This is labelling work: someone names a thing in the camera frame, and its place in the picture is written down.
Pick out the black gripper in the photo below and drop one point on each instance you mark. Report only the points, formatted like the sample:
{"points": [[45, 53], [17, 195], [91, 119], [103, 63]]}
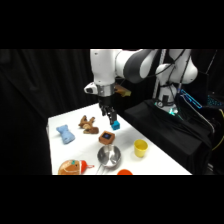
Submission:
{"points": [[106, 102]]}

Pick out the blue cube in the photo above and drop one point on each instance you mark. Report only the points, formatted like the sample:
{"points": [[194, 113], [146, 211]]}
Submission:
{"points": [[116, 126]]}

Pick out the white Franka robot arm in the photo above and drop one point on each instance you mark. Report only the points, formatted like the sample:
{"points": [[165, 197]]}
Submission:
{"points": [[103, 66]]}

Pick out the wooden block with blue mark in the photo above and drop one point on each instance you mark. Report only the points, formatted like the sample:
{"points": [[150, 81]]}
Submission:
{"points": [[106, 141]]}

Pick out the brown plush animal toy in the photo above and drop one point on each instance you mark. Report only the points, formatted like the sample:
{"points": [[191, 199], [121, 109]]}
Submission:
{"points": [[88, 125]]}

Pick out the tan wrist attachment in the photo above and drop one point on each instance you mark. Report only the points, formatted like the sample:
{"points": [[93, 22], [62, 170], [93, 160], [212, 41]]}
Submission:
{"points": [[122, 90]]}

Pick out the small metal pot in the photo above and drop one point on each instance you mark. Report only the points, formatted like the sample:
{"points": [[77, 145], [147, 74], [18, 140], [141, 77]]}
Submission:
{"points": [[108, 156]]}

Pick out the light blue plush toy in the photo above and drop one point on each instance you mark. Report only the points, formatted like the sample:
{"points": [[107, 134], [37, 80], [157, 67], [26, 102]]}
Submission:
{"points": [[66, 134]]}

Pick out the yellow plastic cup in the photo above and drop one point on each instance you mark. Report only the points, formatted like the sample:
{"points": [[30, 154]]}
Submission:
{"points": [[140, 149]]}

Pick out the orange plate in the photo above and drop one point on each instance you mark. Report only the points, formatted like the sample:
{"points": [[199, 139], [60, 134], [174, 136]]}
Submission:
{"points": [[124, 172]]}

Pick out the black cloth-covered stand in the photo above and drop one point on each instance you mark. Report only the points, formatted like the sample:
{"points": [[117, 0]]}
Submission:
{"points": [[166, 133]]}

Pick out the small green light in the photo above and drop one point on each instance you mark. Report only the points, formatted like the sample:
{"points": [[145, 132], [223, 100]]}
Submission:
{"points": [[172, 111]]}

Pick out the grey vertical pole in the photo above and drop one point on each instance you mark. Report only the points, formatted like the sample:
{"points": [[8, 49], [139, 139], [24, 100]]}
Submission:
{"points": [[159, 73]]}

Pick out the orange plush toy red loop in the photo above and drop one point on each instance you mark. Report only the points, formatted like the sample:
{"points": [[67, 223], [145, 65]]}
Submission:
{"points": [[70, 167]]}

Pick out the black curtain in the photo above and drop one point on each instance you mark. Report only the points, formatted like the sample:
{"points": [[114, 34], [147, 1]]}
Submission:
{"points": [[33, 83]]}

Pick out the blue-lit electronic device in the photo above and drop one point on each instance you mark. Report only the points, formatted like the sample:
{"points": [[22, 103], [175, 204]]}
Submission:
{"points": [[191, 99]]}

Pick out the cyan-lit electronic device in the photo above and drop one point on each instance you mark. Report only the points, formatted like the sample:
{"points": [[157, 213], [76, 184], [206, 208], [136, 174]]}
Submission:
{"points": [[215, 101]]}

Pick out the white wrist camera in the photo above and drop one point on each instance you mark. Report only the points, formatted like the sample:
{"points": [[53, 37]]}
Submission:
{"points": [[90, 88]]}

